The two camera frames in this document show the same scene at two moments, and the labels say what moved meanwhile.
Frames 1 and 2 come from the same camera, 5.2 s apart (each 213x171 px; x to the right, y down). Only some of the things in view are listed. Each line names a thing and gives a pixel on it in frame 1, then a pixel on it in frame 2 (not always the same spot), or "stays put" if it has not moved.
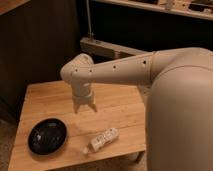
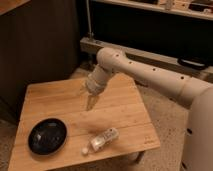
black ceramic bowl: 47,136 stays put
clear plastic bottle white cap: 98,142 stays put
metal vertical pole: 89,19 stays put
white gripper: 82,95 to 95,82
